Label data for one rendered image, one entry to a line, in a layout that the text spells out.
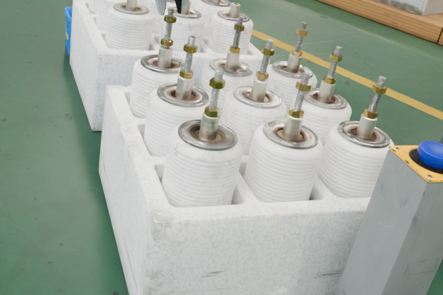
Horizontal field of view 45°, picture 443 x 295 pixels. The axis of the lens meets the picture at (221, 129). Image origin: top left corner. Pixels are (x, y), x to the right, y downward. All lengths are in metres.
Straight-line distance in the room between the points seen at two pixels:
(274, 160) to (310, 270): 0.18
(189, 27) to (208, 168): 0.56
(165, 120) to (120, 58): 0.39
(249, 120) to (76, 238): 0.33
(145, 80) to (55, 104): 0.47
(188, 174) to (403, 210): 0.25
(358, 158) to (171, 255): 0.28
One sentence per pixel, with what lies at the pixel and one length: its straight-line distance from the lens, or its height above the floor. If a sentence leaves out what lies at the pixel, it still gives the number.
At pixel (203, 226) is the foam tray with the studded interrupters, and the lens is 0.65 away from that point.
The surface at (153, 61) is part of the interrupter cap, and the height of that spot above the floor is 0.25.
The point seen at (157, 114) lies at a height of 0.23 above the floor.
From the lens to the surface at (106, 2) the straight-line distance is 1.24.
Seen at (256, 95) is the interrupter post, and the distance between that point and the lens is 0.80.
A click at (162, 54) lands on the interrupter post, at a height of 0.27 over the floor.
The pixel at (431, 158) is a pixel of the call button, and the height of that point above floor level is 0.33.
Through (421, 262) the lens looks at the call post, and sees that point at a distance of 0.65.
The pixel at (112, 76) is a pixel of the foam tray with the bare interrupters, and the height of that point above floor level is 0.13.
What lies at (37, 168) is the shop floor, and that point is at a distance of 1.04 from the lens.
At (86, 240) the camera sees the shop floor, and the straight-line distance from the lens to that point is 0.88.
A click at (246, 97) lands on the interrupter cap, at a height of 0.25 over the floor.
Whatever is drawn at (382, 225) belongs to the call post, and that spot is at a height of 0.23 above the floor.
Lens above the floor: 0.56
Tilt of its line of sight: 26 degrees down
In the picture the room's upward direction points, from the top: 11 degrees clockwise
